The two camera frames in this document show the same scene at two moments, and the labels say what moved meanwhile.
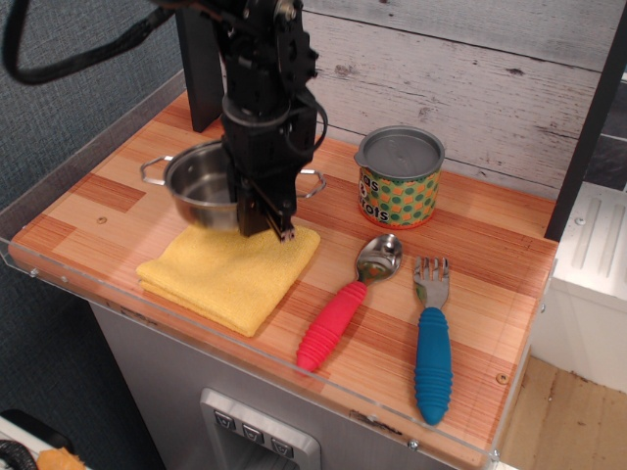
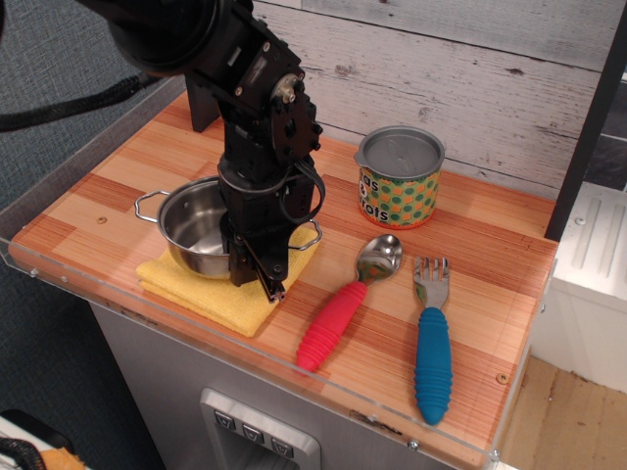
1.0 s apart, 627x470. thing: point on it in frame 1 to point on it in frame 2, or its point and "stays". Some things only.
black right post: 597,122 stays
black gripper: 271,138 to 262,204
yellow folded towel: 230,279 stays
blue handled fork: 432,369 stays
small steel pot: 198,180 to 191,214
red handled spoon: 376,259 stays
